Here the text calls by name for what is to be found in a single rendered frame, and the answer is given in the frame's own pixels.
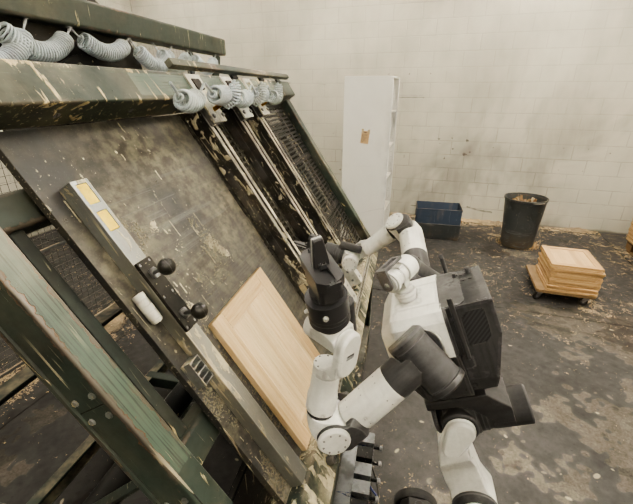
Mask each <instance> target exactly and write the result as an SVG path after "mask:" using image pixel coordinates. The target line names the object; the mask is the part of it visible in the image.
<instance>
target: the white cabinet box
mask: <svg viewBox="0 0 633 504"><path fill-rule="evenodd" d="M399 83H400V77H397V76H345V80H344V117H343V155H342V189H343V190H344V192H345V194H346V196H347V197H348V199H349V201H350V202H351V204H352V206H353V207H354V209H355V211H356V212H357V214H358V216H359V217H360V219H361V221H362V223H363V224H364V226H365V228H366V229H367V231H368V233H369V234H370V236H372V235H374V234H375V233H376V232H377V231H378V230H379V229H381V228H382V227H384V226H385V225H386V221H387V219H388V218H389V211H390V198H391V185H392V173H393V160H394V147H395V134H396V122H397V109H398V96H399Z"/></svg>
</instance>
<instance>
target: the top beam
mask: <svg viewBox="0 0 633 504"><path fill-rule="evenodd" d="M183 74H187V73H175V72H162V71H150V70H137V69H125V68H113V67H100V66H88V65H75V64H63V63H51V62H38V61H26V60H14V59H1V58H0V130H7V129H18V128H28V127H39V126H49V125H60V124H70V123H81V122H91V121H102V120H113V119H123V118H134V117H144V116H155V115H165V114H176V113H184V112H182V111H180V110H178V109H177V108H175V106H174V104H173V97H174V94H175V92H174V90H173V89H172V87H171V86H170V84H169V82H170V81H171V82H172V83H173V85H174V86H175V88H176V89H177V91H178V90H180V89H187V90H190V89H192V88H191V87H190V85H189V84H188V82H187V81H186V79H185V77H184V76H183ZM195 75H199V74H195ZM199 77H200V78H201V80H202V81H203V83H207V84H208V86H209V87H210V86H212V85H223V84H222V82H221V80H220V79H219V77H224V76H212V75H199ZM279 84H281V86H283V87H282V88H283V90H281V91H283V92H282V93H283V100H282V101H281V103H282V102H283V101H285V100H287V99H291V98H292V97H293V96H295V93H294V92H293V90H292V88H291V87H290V85H289V83H288V82H286V81H281V82H280V83H279ZM281 103H280V104H281Z"/></svg>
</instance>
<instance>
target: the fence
mask: <svg viewBox="0 0 633 504"><path fill-rule="evenodd" d="M83 183H86V184H87V185H88V186H89V188H90V189H91V190H92V191H93V193H94V194H95V195H96V197H97V198H98V199H99V201H100V202H98V203H95V204H92V205H90V204H89V202H88V201H87V200H86V199H85V197H84V196H83V195H82V193H81V192H80V191H79V189H78V188H77V187H76V185H80V184H83ZM59 192H60V193H61V195H62V196H63V197H64V199H65V200H66V201H67V202H68V204H69V205H70V206H71V207H72V209H73V210H74V211H75V213H76V214H77V215H78V216H79V218H80V219H81V220H82V221H83V223H84V224H85V225H86V227H87V228H88V229H89V230H90V232H91V233H92V234H93V235H94V237H95V238H96V239H97V241H98V242H99V243H100V244H101V246H102V247H103V248H104V249H105V251H106V252H107V253H108V255H109V256H110V257H111V258H112V260H113V261H114V262H115V263H116V265H117V266H118V267H119V269H120V270H121V271H122V272H123V274H124V275H125V276H126V278H127V279H128V280H129V281H130V283H131V284H132V285H133V286H134V288H135V289H136V290H137V292H138V293H140V292H142V291H143V292H144V293H145V294H146V296H147V297H148V298H149V299H150V301H151V302H152V303H153V305H154V306H155V308H157V310H158V311H159V312H160V313H161V316H162V320H161V322H162V323H163V325H164V326H165V327H166V328H167V330H168V331H169V332H170V334H171V335H172V336H173V337H174V339H175V340H176V341H177V342H178V344H179V345H180V346H181V348H182V349H183V350H184V351H185V353H186V354H187V355H188V357H192V356H194V355H196V354H198V356H199V357H200V358H201V360H202V361H203V362H204V363H205V365H206V366H207V367H208V369H209V370H210V371H211V372H212V374H213V375H214V376H213V377H212V378H211V379H210V381H209V383H210V385H211V386H212V387H213V388H214V390H215V391H216V392H217V393H218V395H219V396H220V397H221V399H222V400H223V401H224V402H225V404H226V405H227V406H228V407H229V409H230V410H231V411H232V413H233V414H234V415H235V416H236V418H237V419H238V420H239V421H240V423H241V424H242V425H243V427H244V428H245V429H246V430H247V432H248V433H249V434H250V435H251V437H252V438H253V439H254V441H255V442H256V443H257V444H258V446H259V447H260V448H261V450H262V451H263V452H264V453H265V455H266V456H267V457H268V458H269V460H270V461H271V462H272V464H273V465H274V466H275V467H276V469H277V470H278V471H279V472H280V474H281V475H282V476H283V478H284V479H285V480H286V481H287V483H288V484H289V485H290V486H291V487H296V486H300V485H303V482H304V479H305V475H306V471H307V468H306V466H305V465H304V464H303V462H302V461H301V460H300V458H299V457H298V456H297V455H296V453H295V452H294V451H293V449H292V448H291V447H290V445H289V444H288V443H287V441H286V440H285V439H284V437H283V436H282V435H281V433H280V432H279V431H278V430H277V428H276V427H275V426H274V424H273V423H272V422H271V420H270V419H269V418H268V416H267V415H266V414H265V412H264V411H263V410H262V408H261V407H260V406H259V404H258V403H257V402H256V401H255V399H254V398H253V397H252V395H251V394H250V393H249V391H248V390H247V389H246V387H245V386H244V385H243V383H242V382H241V381H240V379H239V378H238V377H237V376H236V374H235V373H234V372H233V370H232V369H231V368H230V366H229V365H228V364H227V362H226V361H225V360H224V358H223V357H222V356H221V354H220V353H219V352H218V351H217V349H216V348H215V347H214V345H213V344H212V343H211V341H210V340H209V339H208V337H207V336H206V335H205V333H204V332H203V331H202V329H201V328H200V327H199V325H198V324H197V323H196V324H195V325H194V326H193V327H192V328H191V329H190V330H189V331H188V332H185V331H184V330H183V329H182V327H181V326H180V325H179V324H178V322H177V321H176V320H175V318H174V317H173V316H172V314H171V313H170V312H169V311H168V309H167V308H166V307H165V305H164V304H163V303H162V302H161V300H160V299H159V298H158V296H157V295H156V294H155V292H154V291H153V290H152V289H151V287H150V286H149V285H148V283H147V282H146V281H145V280H144V278H143V277H142V276H141V274H140V273H139V272H138V270H137V269H136V268H135V267H134V265H135V264H136V263H138V262H139V261H141V260H143V259H144V258H146V256H145V254H144V253H143V252H142V250H141V249H140V248H139V246H138V245H137V244H136V243H135V241H134V240H133V239H132V237H131V236H130V235H129V233H128V232H127V231H126V229H125V228H124V227H123V225H122V224H121V223H120V221H119V220H118V219H117V218H116V216H115V215H114V214H113V212H112V211H111V210H110V208H109V207H108V206H107V204H106V203H105V202H104V200H103V199H102V198H101V196H100V195H99V194H98V193H97V191H96V190H95V189H94V187H93V186H92V185H91V183H90V182H89V181H88V179H87V178H84V179H81V180H77V181H73V182H69V183H68V184H67V185H66V186H65V187H63V188H62V189H61V190H60V191H59ZM104 209H106V210H107V211H108V212H109V214H110V215H111V216H112V218H113V219H114V220H115V222H116V223H117V224H118V226H119V228H117V229H115V230H113V231H110V230H109V228H108V227H107V226H106V224H105V223H104V222H103V221H102V219H101V218H100V217H99V215H98V214H97V212H99V211H102V210H104Z"/></svg>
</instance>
